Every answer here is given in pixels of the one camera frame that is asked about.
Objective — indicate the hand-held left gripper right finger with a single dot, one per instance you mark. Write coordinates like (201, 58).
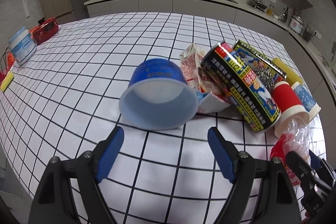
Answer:
(221, 155)

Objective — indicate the dark glass bottle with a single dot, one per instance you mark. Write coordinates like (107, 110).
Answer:
(285, 15)

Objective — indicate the orange liquid bottle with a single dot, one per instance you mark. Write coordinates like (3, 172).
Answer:
(269, 11)

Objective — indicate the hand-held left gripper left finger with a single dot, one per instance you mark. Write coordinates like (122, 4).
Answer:
(111, 153)

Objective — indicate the white tub blue label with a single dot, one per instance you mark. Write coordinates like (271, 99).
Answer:
(22, 48)

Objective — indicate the blue patterned paper cup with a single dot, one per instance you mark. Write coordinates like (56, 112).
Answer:
(305, 98)

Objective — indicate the red clear plastic bag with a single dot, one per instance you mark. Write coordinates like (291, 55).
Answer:
(283, 145)

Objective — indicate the red paper cup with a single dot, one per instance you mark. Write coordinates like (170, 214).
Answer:
(284, 95)

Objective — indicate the small yellow sponge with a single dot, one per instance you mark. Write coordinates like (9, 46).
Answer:
(6, 82)

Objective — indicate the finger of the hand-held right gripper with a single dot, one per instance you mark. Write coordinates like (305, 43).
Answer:
(321, 165)
(302, 167)

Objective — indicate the crushed milk carton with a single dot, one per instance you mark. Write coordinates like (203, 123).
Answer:
(190, 69)

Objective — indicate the white rice cooker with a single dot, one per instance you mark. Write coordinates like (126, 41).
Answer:
(296, 23)

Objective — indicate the black utensil holder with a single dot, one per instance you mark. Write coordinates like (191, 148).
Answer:
(307, 34)

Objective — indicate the orange object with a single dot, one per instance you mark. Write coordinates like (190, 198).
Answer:
(10, 60)

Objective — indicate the white checked tablecloth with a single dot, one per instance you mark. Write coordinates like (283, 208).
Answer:
(105, 43)

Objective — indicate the large yellow sponge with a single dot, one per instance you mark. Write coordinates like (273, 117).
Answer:
(288, 74)

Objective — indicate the black yellow printed can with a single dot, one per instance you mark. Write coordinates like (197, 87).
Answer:
(252, 56)
(236, 82)

